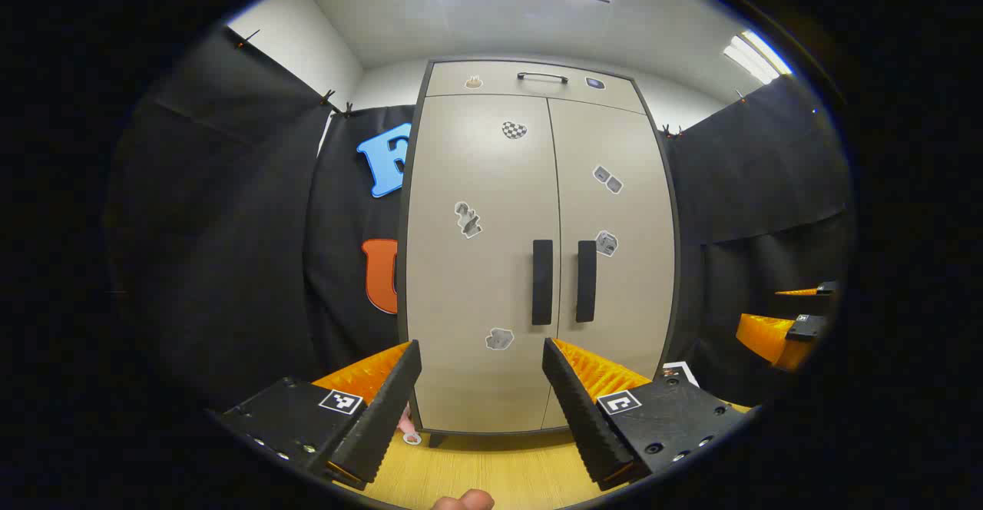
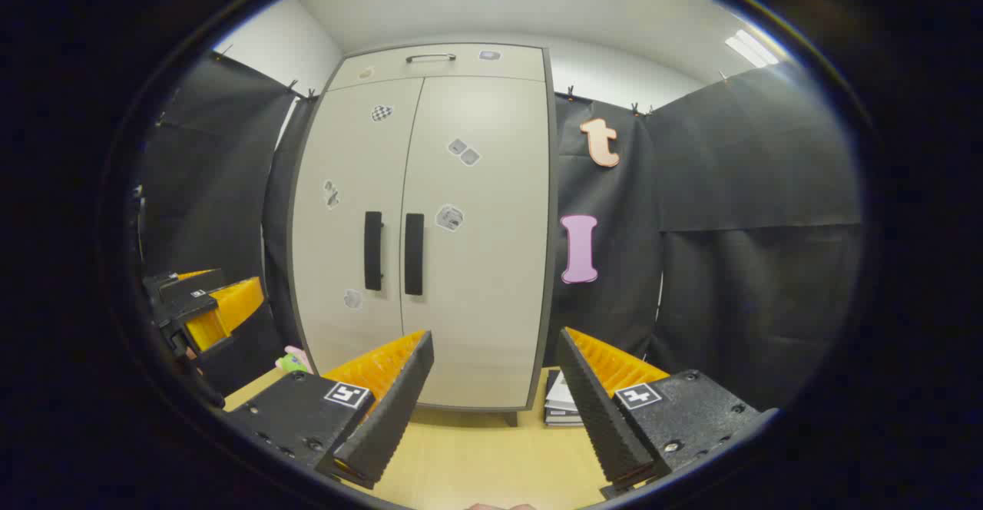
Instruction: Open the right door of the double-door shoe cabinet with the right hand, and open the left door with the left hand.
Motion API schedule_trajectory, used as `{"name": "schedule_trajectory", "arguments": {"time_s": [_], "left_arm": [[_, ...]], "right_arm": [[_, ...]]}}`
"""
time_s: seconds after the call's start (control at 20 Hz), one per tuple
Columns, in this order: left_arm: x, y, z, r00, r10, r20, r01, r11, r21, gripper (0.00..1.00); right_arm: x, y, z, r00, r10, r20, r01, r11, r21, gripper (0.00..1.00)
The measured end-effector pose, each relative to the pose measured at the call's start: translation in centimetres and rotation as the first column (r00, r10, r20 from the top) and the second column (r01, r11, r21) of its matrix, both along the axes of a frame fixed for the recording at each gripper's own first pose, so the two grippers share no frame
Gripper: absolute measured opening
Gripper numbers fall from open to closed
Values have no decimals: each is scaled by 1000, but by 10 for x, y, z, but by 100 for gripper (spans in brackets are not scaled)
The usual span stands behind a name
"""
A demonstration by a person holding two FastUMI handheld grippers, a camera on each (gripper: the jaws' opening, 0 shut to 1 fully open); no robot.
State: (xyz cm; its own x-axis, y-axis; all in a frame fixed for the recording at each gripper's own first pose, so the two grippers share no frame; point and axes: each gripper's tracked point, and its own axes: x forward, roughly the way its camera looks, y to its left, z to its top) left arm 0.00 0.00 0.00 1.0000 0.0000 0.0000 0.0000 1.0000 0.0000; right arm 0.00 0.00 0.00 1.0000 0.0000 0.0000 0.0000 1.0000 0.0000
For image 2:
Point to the grey double-door shoe cabinet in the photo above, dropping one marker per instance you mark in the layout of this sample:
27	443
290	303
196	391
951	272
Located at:
552	264

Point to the small ceiling light panel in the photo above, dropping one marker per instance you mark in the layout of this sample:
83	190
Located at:
751	48

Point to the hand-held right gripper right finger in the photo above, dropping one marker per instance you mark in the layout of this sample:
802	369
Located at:
607	418

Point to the small pink green toy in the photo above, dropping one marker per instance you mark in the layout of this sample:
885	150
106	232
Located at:
293	360

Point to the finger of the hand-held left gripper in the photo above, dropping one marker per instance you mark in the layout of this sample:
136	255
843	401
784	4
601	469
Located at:
184	283
226	306

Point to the grey shoe cabinet door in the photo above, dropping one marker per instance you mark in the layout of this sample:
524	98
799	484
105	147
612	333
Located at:
491	279
345	172

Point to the stack of books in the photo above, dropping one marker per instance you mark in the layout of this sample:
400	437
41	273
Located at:
561	402

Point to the grey cabinet drawer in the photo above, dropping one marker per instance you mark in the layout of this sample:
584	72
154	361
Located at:
507	68

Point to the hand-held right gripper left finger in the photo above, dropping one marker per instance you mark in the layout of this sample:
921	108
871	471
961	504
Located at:
395	418

